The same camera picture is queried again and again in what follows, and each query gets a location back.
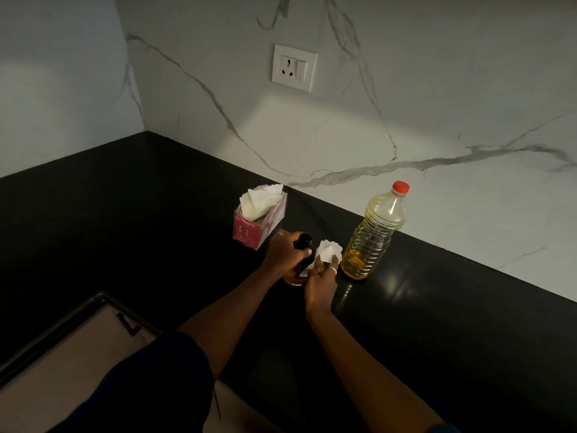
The person's right forearm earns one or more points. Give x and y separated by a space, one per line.
374 378

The person's right hand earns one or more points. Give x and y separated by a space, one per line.
320 288

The blue right shirt sleeve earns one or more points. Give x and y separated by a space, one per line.
444 428

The black small bottle cap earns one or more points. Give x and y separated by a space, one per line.
304 241

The black countertop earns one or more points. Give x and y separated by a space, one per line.
112 211

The person's left hand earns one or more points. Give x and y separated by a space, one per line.
281 254

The red bottle cap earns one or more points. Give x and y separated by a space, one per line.
400 187

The person's left forearm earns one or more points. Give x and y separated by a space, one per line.
230 320

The white wall socket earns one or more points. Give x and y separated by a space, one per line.
294 68

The single tissue sheet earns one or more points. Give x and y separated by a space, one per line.
329 250

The beige lower cabinet front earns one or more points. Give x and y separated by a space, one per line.
58 378

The large clear plastic oil bottle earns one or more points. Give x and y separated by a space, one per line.
374 241

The white tissues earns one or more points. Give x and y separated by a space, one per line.
259 202

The pink tissue box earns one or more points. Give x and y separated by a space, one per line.
250 234

